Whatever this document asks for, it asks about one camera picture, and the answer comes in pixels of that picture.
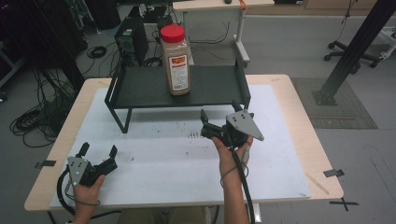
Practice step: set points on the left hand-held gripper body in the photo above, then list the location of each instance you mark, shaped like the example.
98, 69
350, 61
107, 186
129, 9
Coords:
88, 172

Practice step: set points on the dark curtain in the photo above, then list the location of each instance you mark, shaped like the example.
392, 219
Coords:
43, 37

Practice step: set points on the pale tape strip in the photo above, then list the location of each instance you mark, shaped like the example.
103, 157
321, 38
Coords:
317, 184

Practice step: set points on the white table mat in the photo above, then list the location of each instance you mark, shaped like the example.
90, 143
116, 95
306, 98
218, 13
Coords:
155, 180

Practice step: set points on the red-lidded spice bottle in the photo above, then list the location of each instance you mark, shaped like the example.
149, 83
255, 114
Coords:
176, 62

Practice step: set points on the white desk with wooden top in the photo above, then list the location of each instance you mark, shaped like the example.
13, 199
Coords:
224, 18

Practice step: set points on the black computer tower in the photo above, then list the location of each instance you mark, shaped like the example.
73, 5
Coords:
130, 39

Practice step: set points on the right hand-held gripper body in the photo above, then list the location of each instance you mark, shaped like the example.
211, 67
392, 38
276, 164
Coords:
239, 127

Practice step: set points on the person's left hand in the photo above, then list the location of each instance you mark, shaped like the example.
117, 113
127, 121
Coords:
87, 192

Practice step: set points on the person's olive trousers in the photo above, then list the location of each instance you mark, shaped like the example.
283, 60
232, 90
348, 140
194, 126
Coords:
165, 215

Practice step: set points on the grey floor mat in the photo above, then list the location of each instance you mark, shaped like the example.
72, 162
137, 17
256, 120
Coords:
342, 109

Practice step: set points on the black metal post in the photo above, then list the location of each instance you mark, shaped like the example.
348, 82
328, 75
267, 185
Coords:
358, 46

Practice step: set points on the white table leg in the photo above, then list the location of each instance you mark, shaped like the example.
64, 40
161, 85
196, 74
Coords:
257, 213

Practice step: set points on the black tape strip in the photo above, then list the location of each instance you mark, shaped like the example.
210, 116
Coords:
333, 173
46, 163

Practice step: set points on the black metal shelf rack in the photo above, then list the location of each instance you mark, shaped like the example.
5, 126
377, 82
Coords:
146, 87

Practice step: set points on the black office chair base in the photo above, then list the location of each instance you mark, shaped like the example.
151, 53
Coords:
348, 54

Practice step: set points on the person's right hand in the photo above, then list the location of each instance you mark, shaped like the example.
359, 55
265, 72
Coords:
229, 161

